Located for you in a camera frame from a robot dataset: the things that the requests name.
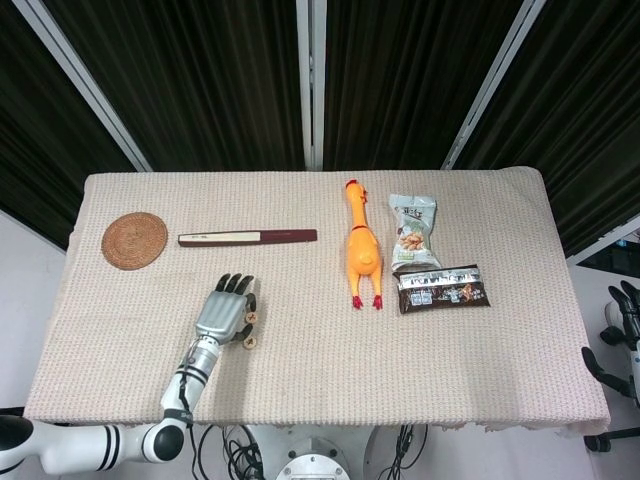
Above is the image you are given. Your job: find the white metal frame rail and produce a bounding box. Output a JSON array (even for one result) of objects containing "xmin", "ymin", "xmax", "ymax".
[{"xmin": 567, "ymin": 219, "xmax": 640, "ymax": 266}]

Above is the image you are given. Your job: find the yellow rubber chicken toy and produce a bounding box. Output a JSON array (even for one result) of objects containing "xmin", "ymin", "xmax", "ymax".
[{"xmin": 343, "ymin": 178, "xmax": 385, "ymax": 310}]

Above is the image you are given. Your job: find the black office chair base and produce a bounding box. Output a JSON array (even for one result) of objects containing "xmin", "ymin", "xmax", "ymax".
[{"xmin": 583, "ymin": 427, "xmax": 640, "ymax": 451}]

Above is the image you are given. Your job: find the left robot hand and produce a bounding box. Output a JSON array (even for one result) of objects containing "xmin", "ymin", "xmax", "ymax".
[{"xmin": 192, "ymin": 272, "xmax": 261, "ymax": 351}]

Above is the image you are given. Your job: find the round woven rattan coaster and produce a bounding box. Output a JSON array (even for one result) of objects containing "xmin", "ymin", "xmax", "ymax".
[{"xmin": 101, "ymin": 212, "xmax": 169, "ymax": 273}]

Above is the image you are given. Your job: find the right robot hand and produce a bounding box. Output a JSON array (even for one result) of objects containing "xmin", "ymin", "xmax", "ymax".
[{"xmin": 581, "ymin": 279, "xmax": 640, "ymax": 409}]

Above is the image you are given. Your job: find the beige waffle tablecloth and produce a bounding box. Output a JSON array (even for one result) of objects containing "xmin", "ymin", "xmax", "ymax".
[{"xmin": 23, "ymin": 167, "xmax": 611, "ymax": 434}]

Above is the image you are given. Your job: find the white metal frame post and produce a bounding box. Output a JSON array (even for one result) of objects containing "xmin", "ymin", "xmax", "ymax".
[
  {"xmin": 295, "ymin": 0, "xmax": 327, "ymax": 171},
  {"xmin": 442, "ymin": 0, "xmax": 547, "ymax": 171},
  {"xmin": 10, "ymin": 0, "xmax": 154, "ymax": 174}
]

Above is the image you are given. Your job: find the pale green nut snack bag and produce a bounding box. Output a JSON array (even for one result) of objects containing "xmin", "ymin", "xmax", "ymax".
[{"xmin": 388, "ymin": 193, "xmax": 444, "ymax": 274}]

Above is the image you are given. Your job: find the brown snack packet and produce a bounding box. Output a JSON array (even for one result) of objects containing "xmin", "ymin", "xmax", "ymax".
[{"xmin": 392, "ymin": 264, "xmax": 492, "ymax": 315}]

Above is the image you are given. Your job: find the dark curtain panel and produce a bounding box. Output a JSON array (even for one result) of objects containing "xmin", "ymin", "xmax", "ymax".
[
  {"xmin": 323, "ymin": 0, "xmax": 519, "ymax": 174},
  {"xmin": 0, "ymin": 0, "xmax": 139, "ymax": 251},
  {"xmin": 452, "ymin": 0, "xmax": 640, "ymax": 259},
  {"xmin": 42, "ymin": 0, "xmax": 307, "ymax": 174}
]

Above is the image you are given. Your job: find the black cable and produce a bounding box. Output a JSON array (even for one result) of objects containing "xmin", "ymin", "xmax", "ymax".
[
  {"xmin": 392, "ymin": 424, "xmax": 429, "ymax": 480},
  {"xmin": 197, "ymin": 424, "xmax": 226, "ymax": 480},
  {"xmin": 222, "ymin": 424, "xmax": 264, "ymax": 480}
]

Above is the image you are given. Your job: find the silver white robot base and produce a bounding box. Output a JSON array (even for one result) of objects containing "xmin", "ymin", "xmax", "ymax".
[{"xmin": 252, "ymin": 424, "xmax": 376, "ymax": 480}]

